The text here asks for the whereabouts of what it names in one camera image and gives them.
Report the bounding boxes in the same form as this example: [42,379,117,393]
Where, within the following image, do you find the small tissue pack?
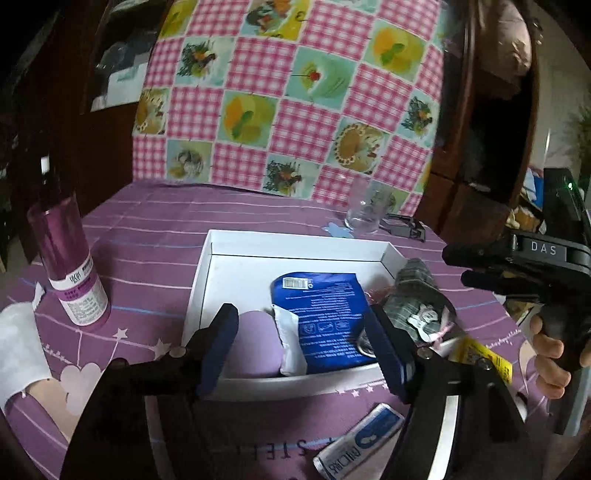
[313,402,406,478]

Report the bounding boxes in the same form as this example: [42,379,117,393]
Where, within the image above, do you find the dark wooden cabinet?
[416,0,541,245]

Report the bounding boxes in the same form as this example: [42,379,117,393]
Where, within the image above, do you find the purple printed tablecloth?
[0,180,555,480]

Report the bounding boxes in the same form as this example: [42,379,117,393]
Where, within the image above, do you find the white face mask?
[0,302,54,409]

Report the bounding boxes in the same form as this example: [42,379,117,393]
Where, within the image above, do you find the person's right hand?
[531,314,591,400]

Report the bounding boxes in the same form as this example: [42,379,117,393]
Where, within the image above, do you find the purple bottle with white label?
[27,157,112,329]

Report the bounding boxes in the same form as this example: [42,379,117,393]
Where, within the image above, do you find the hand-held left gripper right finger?
[365,305,532,480]

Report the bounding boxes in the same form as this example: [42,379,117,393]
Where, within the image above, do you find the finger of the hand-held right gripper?
[461,269,548,303]
[442,242,514,269]

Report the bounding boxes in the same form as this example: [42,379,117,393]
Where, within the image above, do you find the clear glass cup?
[344,178,393,236]

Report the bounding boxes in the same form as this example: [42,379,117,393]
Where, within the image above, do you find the pink padded garment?
[480,0,532,77]

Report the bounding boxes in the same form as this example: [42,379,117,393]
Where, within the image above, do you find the black folded glasses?
[383,215,428,243]

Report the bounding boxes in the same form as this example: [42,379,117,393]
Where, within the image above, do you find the blue packet with barcode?
[270,272,377,376]

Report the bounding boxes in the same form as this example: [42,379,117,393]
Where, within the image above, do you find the white shallow tray box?
[180,229,462,402]

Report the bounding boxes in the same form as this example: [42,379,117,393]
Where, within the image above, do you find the grey plaid oven mitt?
[381,258,458,347]

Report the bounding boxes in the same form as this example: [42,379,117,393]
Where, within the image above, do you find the yellow packet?
[450,337,514,384]

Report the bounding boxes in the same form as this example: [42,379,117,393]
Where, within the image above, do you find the green plant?
[566,106,591,176]

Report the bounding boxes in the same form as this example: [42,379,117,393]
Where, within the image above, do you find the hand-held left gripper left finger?
[60,302,241,480]

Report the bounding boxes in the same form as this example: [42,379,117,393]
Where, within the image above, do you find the lavender soft pouch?
[228,310,283,379]

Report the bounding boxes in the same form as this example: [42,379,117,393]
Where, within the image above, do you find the pink checked printed cloth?
[131,0,446,217]

